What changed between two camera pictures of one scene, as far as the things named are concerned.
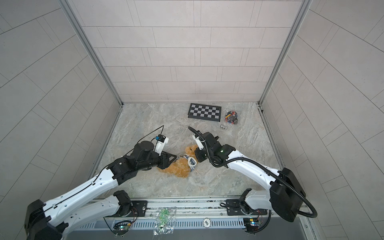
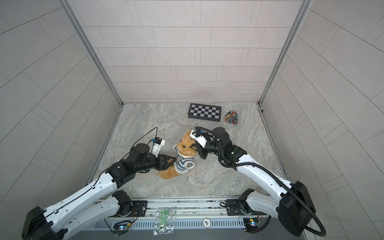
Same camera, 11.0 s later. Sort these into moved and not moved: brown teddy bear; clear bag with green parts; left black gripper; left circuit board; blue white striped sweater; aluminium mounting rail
Moved: blue white striped sweater; brown teddy bear
Not moved: aluminium mounting rail; left circuit board; left black gripper; clear bag with green parts
